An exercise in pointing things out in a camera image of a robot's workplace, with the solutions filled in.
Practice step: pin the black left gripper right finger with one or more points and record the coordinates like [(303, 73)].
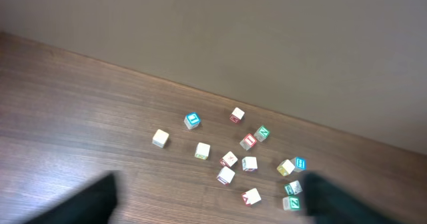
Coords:
[(327, 203)]

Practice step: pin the white red picture block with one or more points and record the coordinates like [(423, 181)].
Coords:
[(249, 164)]

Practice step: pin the blue H wooden block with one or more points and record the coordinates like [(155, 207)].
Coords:
[(299, 164)]

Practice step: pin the yellow sided wooden block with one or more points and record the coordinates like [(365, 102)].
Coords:
[(286, 167)]

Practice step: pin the red drawing wooden block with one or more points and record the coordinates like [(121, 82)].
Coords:
[(228, 160)]

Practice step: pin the yellow edged wooden block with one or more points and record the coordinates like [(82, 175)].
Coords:
[(202, 151)]

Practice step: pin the blue letter wooden block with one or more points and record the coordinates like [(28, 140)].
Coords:
[(192, 120)]

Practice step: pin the white red A block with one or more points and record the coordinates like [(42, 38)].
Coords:
[(251, 197)]

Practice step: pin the green N wooden block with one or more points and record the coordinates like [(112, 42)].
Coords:
[(262, 133)]

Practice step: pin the red I wooden block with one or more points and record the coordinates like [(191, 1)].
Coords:
[(248, 141)]

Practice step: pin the plain yellowish wooden block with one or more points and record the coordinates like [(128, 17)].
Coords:
[(160, 138)]

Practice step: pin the green Z wooden block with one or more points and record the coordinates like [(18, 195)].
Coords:
[(291, 203)]

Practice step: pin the white green sided block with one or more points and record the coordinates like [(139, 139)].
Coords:
[(293, 188)]

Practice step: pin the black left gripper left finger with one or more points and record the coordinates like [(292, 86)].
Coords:
[(93, 204)]

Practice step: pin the white red striped block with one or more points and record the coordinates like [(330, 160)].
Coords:
[(225, 176)]

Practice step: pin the red sided top wooden block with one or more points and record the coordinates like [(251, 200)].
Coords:
[(237, 115)]

